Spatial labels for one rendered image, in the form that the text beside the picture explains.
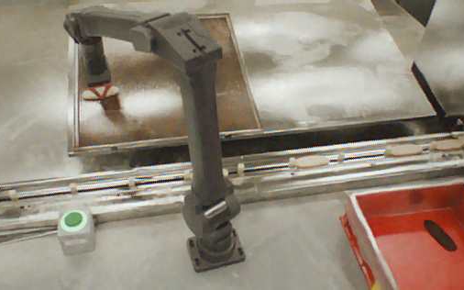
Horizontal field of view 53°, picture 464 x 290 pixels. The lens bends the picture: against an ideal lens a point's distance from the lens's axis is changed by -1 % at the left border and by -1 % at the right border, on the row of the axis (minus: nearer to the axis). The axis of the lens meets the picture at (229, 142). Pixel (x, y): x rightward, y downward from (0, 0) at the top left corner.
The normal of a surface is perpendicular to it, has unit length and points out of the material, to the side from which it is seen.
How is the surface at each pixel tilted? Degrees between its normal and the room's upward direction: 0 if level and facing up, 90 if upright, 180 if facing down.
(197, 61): 80
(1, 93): 0
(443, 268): 0
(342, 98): 10
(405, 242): 0
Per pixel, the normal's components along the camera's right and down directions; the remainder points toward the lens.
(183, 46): 0.18, -0.59
